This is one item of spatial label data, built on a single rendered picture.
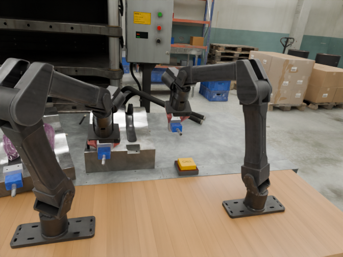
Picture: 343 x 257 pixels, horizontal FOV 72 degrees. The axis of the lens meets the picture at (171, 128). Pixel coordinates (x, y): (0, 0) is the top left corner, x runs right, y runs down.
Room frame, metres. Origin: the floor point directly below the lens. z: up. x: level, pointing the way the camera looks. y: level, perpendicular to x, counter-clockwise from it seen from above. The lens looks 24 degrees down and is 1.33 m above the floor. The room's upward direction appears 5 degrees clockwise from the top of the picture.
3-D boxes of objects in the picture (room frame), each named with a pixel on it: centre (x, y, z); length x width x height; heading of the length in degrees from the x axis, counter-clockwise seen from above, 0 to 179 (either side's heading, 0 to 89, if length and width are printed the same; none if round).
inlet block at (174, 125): (0.91, -0.02, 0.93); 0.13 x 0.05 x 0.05; 15
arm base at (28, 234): (0.45, 0.29, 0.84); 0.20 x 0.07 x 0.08; 105
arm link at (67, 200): (0.46, 0.29, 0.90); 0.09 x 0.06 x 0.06; 72
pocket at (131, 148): (0.79, 0.14, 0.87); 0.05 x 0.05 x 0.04; 15
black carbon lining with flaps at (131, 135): (0.98, 0.25, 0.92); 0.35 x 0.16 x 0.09; 15
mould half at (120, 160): (1.00, 0.24, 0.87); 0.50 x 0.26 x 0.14; 15
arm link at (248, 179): (0.62, -0.28, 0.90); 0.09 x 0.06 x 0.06; 136
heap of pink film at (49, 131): (0.83, 0.56, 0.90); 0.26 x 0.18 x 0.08; 32
